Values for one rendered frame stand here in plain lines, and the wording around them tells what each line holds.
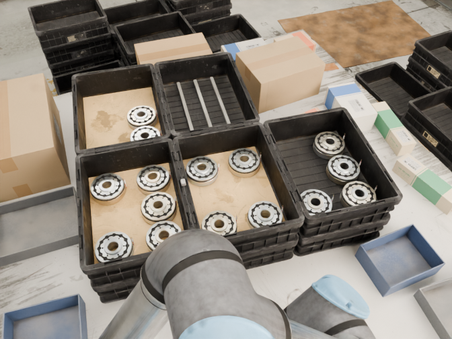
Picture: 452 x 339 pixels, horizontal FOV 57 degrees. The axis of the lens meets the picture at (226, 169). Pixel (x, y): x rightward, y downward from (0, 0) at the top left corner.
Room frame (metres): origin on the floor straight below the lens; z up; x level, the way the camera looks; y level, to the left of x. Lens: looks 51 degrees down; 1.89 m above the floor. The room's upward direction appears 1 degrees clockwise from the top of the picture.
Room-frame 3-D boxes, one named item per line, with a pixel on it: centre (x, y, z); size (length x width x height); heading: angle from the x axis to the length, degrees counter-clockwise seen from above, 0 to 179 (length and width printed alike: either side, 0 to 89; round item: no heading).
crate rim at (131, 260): (0.68, 0.26, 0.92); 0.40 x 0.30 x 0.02; 16
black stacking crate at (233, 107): (1.14, 0.08, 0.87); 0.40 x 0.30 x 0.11; 16
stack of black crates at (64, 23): (2.21, 0.94, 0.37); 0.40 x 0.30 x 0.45; 116
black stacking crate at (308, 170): (0.84, -0.31, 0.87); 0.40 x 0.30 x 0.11; 16
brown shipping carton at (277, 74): (1.43, -0.22, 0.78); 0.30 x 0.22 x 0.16; 117
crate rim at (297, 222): (0.76, -0.02, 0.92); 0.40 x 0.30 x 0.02; 16
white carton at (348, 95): (1.27, -0.50, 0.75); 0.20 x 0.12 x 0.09; 17
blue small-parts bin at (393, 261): (0.60, -0.53, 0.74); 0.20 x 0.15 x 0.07; 113
